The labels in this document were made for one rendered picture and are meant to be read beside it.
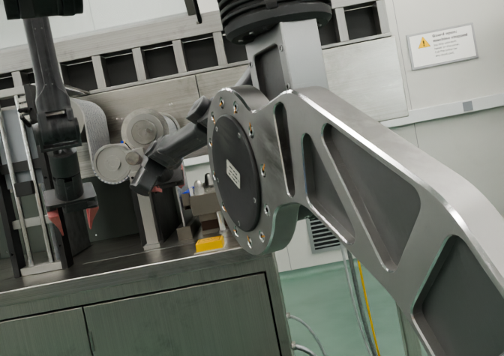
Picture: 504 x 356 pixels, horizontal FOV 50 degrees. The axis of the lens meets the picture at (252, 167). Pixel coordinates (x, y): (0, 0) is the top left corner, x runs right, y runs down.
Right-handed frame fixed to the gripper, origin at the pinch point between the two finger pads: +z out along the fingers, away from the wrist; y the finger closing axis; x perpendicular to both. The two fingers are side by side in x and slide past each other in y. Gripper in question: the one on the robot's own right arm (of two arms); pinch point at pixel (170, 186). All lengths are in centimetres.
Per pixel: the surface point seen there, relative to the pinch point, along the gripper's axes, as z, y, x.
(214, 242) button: -8.3, 11.4, -22.7
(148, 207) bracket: 5.9, -8.6, -2.5
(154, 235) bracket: 10.4, -8.3, -9.9
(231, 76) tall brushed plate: 18, 23, 49
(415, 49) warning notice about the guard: 204, 166, 186
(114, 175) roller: 4.3, -18.0, 9.8
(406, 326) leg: 87, 74, -37
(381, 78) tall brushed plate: 23, 77, 40
